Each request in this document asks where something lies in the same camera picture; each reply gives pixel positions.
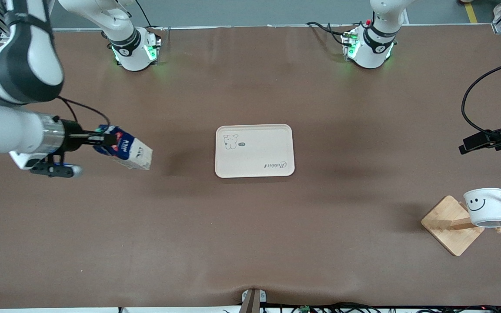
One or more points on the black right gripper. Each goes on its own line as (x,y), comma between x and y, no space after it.
(71,135)

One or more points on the blue white milk carton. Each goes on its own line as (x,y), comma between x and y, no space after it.
(131,154)

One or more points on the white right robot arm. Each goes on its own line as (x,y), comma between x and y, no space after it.
(2,126)

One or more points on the wooden cup rack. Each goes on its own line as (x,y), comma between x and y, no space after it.
(446,226)

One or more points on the beige plastic tray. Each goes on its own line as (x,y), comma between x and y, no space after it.
(255,152)

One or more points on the metal table edge bracket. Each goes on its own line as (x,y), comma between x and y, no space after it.
(253,300)

